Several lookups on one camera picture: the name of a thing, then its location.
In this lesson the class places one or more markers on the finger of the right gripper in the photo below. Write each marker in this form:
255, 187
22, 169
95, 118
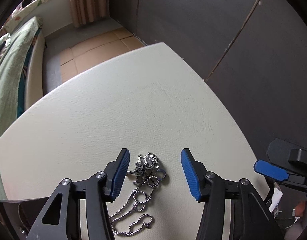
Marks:
266, 169

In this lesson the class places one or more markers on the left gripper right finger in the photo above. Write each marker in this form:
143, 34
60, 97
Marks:
195, 176

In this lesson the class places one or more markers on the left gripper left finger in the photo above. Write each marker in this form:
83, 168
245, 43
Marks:
116, 172

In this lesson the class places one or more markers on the black jewelry box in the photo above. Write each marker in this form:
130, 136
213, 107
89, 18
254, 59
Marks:
20, 215

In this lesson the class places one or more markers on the white side table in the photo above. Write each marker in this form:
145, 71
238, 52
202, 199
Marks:
147, 100

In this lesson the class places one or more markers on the flattened cardboard sheet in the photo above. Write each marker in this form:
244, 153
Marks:
96, 50

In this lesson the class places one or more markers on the green bed mattress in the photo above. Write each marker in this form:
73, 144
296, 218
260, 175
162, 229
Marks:
21, 68

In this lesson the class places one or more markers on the right pink curtain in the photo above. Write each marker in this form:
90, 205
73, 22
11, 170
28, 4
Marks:
88, 11

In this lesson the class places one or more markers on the patterned window seat cushion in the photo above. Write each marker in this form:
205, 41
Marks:
22, 12

